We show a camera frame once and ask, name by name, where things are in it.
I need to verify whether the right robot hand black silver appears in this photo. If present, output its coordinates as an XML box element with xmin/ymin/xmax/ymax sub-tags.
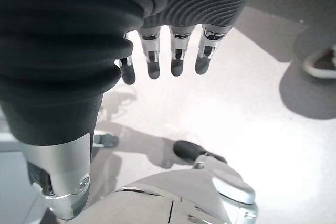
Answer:
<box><xmin>0</xmin><ymin>0</ymin><xmax>269</xmax><ymax>221</ymax></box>

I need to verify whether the black robot foot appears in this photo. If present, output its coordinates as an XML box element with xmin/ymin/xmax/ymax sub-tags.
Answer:
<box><xmin>92</xmin><ymin>133</ymin><xmax>119</xmax><ymax>149</ymax></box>
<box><xmin>173</xmin><ymin>140</ymin><xmax>228</xmax><ymax>166</ymax></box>

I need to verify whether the person's dark shoe white sole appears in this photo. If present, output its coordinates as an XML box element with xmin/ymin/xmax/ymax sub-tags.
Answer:
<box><xmin>302</xmin><ymin>45</ymin><xmax>336</xmax><ymax>79</ymax></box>

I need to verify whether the silver robot leg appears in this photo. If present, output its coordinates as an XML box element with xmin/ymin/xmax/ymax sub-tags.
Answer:
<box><xmin>70</xmin><ymin>154</ymin><xmax>258</xmax><ymax>224</ymax></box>

